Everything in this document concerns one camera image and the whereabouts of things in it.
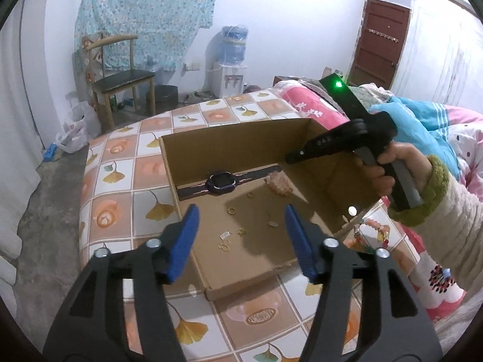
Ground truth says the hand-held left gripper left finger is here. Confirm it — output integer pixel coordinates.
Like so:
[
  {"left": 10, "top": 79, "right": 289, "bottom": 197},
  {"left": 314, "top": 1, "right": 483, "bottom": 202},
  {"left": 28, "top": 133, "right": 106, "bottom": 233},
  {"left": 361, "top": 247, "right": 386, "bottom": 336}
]
[{"left": 43, "top": 204, "right": 200, "bottom": 362}]

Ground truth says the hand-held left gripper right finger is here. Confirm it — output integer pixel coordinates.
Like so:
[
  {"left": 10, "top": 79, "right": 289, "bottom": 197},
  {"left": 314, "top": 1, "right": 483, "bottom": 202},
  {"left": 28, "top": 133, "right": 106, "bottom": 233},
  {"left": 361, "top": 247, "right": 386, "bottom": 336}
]
[{"left": 285, "top": 204, "right": 445, "bottom": 362}]

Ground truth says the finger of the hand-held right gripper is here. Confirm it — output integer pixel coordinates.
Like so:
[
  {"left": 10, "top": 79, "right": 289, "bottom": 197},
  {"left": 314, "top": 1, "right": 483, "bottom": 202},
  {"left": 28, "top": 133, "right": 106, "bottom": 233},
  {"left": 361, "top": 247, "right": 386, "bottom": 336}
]
[{"left": 285, "top": 122, "right": 358, "bottom": 165}]

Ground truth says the brown cardboard box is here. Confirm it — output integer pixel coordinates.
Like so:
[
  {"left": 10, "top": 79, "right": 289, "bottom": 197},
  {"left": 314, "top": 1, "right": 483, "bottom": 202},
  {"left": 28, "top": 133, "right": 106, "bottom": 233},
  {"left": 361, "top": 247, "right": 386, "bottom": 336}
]
[{"left": 159, "top": 118, "right": 382, "bottom": 301}]

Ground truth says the pink bead bracelet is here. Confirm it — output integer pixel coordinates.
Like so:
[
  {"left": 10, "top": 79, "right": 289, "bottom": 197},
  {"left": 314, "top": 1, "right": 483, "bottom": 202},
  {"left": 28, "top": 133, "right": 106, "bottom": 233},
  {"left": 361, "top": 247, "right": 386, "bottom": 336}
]
[{"left": 266, "top": 173, "right": 294, "bottom": 197}]

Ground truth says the pink smartwatch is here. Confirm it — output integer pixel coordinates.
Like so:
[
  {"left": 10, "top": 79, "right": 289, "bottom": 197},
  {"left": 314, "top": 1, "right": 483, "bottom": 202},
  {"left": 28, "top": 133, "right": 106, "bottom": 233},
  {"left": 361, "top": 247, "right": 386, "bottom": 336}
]
[{"left": 177, "top": 165, "right": 282, "bottom": 201}]

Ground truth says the multicolour bead bracelet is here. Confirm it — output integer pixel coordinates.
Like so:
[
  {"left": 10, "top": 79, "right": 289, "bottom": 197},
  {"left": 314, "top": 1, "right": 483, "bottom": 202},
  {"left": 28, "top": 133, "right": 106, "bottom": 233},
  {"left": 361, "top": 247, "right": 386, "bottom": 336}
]
[{"left": 341, "top": 217, "right": 392, "bottom": 254}]

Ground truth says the person's right forearm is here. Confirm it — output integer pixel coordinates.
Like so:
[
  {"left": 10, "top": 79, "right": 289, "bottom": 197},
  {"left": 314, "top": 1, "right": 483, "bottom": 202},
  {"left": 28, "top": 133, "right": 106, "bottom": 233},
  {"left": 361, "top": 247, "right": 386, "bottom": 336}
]
[{"left": 381, "top": 154, "right": 483, "bottom": 304}]

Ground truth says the person's right hand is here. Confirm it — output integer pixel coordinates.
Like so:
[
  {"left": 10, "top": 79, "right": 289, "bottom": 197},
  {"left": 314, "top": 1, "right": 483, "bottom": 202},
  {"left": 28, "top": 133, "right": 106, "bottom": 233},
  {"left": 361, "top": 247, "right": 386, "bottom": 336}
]
[{"left": 355, "top": 141, "right": 433, "bottom": 198}]

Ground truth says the blue cloth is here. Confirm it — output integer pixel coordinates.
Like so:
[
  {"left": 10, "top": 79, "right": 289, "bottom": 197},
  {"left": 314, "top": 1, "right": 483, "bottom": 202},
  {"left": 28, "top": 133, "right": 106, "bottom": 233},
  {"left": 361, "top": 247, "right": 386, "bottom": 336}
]
[{"left": 368, "top": 96, "right": 462, "bottom": 171}]

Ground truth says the leaf patterned tablecloth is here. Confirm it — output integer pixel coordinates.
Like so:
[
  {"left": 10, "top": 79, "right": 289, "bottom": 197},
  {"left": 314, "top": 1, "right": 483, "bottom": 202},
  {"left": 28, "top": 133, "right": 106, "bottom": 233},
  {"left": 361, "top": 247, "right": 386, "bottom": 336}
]
[{"left": 77, "top": 88, "right": 419, "bottom": 362}]

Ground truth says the brown door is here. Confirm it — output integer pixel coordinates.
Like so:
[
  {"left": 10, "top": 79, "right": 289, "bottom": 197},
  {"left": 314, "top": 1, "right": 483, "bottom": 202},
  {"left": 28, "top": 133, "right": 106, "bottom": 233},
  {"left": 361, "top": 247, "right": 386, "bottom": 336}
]
[{"left": 347, "top": 0, "right": 411, "bottom": 91}]

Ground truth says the white water dispenser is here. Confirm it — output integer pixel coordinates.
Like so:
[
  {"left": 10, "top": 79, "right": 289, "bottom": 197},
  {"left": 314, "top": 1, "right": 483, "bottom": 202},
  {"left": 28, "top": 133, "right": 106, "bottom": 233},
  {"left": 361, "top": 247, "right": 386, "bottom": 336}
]
[{"left": 206, "top": 63, "right": 248, "bottom": 99}]

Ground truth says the black bin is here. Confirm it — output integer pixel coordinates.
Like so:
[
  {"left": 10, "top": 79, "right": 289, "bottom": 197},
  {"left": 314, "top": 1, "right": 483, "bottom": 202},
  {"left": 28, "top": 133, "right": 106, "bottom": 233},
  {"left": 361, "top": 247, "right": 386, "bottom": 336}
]
[{"left": 153, "top": 84, "right": 179, "bottom": 114}]

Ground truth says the white plastic bag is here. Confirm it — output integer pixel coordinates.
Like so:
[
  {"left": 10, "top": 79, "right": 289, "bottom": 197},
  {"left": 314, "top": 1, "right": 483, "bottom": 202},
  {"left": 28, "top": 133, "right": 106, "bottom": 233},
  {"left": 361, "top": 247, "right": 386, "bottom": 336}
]
[{"left": 55, "top": 102, "right": 102, "bottom": 154}]

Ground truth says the wooden chair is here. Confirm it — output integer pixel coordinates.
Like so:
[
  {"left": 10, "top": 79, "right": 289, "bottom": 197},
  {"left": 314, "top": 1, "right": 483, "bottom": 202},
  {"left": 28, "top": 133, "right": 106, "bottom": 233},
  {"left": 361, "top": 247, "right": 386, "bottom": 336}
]
[{"left": 81, "top": 34, "right": 157, "bottom": 131}]

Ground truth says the white curtain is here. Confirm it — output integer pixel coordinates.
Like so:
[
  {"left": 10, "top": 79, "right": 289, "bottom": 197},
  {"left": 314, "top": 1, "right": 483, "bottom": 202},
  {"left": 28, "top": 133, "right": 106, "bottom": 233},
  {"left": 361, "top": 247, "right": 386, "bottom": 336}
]
[{"left": 0, "top": 4, "right": 43, "bottom": 285}]

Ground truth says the blue floral curtain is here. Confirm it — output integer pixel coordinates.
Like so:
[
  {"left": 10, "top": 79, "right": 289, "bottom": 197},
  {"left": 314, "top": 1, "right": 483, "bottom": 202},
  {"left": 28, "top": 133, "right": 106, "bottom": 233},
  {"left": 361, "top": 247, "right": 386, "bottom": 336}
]
[{"left": 73, "top": 0, "right": 219, "bottom": 73}]

